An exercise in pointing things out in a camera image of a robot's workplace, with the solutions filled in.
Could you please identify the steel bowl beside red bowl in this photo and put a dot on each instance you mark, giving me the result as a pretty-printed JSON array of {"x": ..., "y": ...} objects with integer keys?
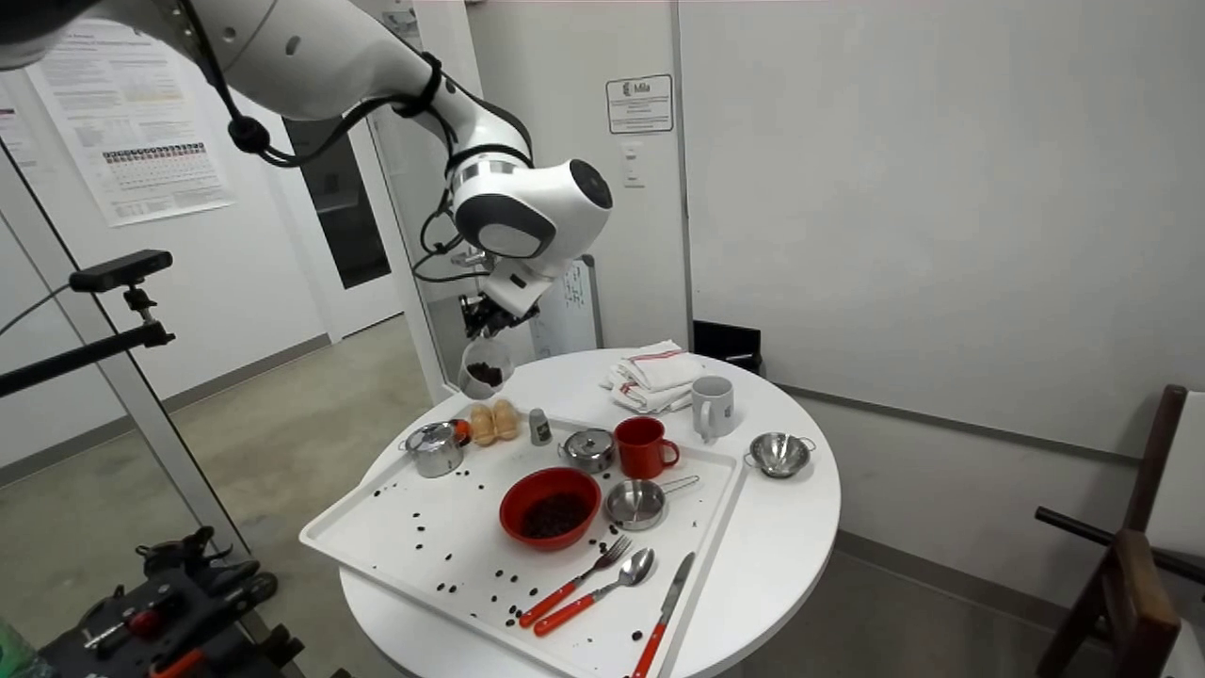
[{"x": 634, "y": 505}]

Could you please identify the wooden chair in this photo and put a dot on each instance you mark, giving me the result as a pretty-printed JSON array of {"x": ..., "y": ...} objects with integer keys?
[{"x": 1144, "y": 600}]

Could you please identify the red bowl with beans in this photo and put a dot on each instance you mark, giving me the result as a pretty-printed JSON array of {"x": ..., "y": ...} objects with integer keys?
[{"x": 551, "y": 509}]

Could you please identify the door sign paper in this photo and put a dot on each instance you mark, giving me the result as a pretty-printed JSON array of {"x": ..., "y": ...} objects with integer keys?
[{"x": 643, "y": 102}]

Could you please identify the paper poster on wall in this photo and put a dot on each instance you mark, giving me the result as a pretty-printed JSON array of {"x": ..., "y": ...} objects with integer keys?
[{"x": 131, "y": 124}]

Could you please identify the red handled fork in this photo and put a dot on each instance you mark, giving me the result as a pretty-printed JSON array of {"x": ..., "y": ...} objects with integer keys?
[{"x": 569, "y": 587}]

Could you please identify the white rectangular tray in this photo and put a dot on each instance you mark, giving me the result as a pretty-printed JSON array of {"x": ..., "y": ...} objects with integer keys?
[{"x": 441, "y": 547}]

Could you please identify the small salt shaker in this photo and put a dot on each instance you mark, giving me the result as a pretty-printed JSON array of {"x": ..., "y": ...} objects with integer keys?
[{"x": 541, "y": 428}]

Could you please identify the clear plastic jug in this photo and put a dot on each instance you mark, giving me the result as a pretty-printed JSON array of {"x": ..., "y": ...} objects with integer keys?
[{"x": 482, "y": 369}]

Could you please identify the tool cart with tools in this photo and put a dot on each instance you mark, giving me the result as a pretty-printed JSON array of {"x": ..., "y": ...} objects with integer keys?
[{"x": 183, "y": 618}]

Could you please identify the small steel bowl behind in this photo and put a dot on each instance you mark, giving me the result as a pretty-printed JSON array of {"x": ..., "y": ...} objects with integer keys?
[{"x": 587, "y": 449}]

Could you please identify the black camera on stand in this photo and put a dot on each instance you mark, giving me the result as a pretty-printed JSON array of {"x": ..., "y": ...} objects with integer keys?
[{"x": 97, "y": 279}]

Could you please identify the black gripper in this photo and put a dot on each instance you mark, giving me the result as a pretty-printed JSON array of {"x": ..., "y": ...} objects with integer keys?
[{"x": 506, "y": 296}]

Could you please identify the steel bowl on table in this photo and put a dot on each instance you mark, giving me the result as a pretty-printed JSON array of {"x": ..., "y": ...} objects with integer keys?
[{"x": 782, "y": 453}]

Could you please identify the red handled spoon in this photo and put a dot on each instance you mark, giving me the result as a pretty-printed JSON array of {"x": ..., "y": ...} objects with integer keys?
[{"x": 634, "y": 571}]

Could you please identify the white mug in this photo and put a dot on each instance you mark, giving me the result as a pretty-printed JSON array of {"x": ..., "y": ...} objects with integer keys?
[{"x": 713, "y": 407}]

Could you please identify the black box on floor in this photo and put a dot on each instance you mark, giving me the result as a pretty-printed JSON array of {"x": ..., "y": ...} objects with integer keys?
[{"x": 727, "y": 343}]

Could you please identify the red handled knife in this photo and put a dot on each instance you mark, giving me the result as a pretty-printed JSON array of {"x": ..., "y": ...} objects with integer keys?
[{"x": 665, "y": 618}]

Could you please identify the round white table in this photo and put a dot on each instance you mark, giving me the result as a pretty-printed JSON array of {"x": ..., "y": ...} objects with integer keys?
[{"x": 767, "y": 568}]

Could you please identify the small steel cup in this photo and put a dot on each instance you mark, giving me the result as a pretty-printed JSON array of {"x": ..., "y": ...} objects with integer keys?
[{"x": 434, "y": 449}]

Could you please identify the bread rolls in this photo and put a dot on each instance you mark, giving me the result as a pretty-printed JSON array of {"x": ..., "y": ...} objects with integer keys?
[{"x": 491, "y": 423}]

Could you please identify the red mug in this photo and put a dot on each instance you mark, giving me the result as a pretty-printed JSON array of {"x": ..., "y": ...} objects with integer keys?
[{"x": 644, "y": 449}]

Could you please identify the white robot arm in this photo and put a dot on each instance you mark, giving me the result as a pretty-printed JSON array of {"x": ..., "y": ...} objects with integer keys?
[{"x": 336, "y": 61}]

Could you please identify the white cloth with red stripe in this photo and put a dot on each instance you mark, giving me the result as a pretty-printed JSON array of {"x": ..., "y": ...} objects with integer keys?
[{"x": 653, "y": 377}]

